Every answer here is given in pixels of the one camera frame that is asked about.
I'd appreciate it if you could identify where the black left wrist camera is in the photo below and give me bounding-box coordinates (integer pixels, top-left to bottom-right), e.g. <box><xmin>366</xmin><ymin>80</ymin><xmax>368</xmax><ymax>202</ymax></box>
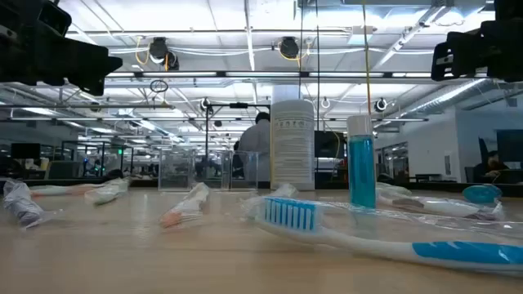
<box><xmin>36</xmin><ymin>0</ymin><xmax>74</xmax><ymax>37</ymax></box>

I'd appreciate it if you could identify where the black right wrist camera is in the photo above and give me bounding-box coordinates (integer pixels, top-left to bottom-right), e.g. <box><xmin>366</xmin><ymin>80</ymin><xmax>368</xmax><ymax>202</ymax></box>
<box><xmin>493</xmin><ymin>0</ymin><xmax>523</xmax><ymax>21</ymax></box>

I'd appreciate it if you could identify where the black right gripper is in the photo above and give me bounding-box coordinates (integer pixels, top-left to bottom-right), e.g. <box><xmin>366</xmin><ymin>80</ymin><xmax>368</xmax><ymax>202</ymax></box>
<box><xmin>430</xmin><ymin>18</ymin><xmax>523</xmax><ymax>82</ymax></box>

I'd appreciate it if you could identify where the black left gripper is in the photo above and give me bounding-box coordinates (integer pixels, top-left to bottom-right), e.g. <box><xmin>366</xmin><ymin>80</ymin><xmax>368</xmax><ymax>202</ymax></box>
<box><xmin>0</xmin><ymin>0</ymin><xmax>124</xmax><ymax>97</ymax></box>

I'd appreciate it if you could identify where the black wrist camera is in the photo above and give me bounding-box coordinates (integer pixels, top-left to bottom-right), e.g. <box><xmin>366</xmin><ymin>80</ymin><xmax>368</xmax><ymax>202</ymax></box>
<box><xmin>36</xmin><ymin>0</ymin><xmax>74</xmax><ymax>37</ymax></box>
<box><xmin>493</xmin><ymin>0</ymin><xmax>523</xmax><ymax>21</ymax></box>

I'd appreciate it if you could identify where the black monitor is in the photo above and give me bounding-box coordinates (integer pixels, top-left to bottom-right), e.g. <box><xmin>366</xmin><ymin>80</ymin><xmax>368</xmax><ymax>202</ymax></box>
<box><xmin>496</xmin><ymin>129</ymin><xmax>523</xmax><ymax>163</ymax></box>
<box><xmin>314</xmin><ymin>130</ymin><xmax>346</xmax><ymax>159</ymax></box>

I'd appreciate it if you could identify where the blue toothbrush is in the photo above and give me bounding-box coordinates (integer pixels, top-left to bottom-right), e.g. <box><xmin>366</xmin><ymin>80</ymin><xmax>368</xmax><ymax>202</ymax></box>
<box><xmin>240</xmin><ymin>194</ymin><xmax>523</xmax><ymax>278</ymax></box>

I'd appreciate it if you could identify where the black metal table frame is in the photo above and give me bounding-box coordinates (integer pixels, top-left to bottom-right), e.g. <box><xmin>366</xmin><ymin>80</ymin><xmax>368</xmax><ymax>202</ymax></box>
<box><xmin>0</xmin><ymin>177</ymin><xmax>523</xmax><ymax>198</ymax></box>

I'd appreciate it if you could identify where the purple toothbrush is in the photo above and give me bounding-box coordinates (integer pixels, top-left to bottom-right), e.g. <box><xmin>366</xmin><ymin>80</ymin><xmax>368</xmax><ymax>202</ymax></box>
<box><xmin>375</xmin><ymin>190</ymin><xmax>506</xmax><ymax>221</ymax></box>
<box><xmin>2</xmin><ymin>178</ymin><xmax>56</xmax><ymax>229</ymax></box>

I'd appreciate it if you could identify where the white wipes canister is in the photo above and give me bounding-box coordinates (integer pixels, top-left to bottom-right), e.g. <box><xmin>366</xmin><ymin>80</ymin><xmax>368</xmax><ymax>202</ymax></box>
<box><xmin>270</xmin><ymin>100</ymin><xmax>315</xmax><ymax>191</ymax></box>

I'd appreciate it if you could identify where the person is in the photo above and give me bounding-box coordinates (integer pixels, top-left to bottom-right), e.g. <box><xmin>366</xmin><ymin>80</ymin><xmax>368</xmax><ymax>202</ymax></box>
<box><xmin>238</xmin><ymin>112</ymin><xmax>272</xmax><ymax>180</ymax></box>
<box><xmin>472</xmin><ymin>150</ymin><xmax>511</xmax><ymax>184</ymax></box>

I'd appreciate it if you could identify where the teal mouthwash bottle white cap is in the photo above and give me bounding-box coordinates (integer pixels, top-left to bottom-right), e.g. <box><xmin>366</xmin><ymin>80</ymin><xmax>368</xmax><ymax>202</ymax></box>
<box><xmin>463</xmin><ymin>184</ymin><xmax>503</xmax><ymax>204</ymax></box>
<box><xmin>346</xmin><ymin>115</ymin><xmax>377</xmax><ymax>208</ymax></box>

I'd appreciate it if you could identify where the small distant monitor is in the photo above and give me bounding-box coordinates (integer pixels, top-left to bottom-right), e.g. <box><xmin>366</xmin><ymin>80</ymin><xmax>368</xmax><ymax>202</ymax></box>
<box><xmin>11</xmin><ymin>142</ymin><xmax>42</xmax><ymax>160</ymax></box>

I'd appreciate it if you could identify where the orange toothbrush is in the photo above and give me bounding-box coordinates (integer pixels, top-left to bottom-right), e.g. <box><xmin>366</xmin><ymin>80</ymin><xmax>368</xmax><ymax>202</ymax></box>
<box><xmin>158</xmin><ymin>181</ymin><xmax>212</xmax><ymax>229</ymax></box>
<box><xmin>29</xmin><ymin>183</ymin><xmax>105</xmax><ymax>198</ymax></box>

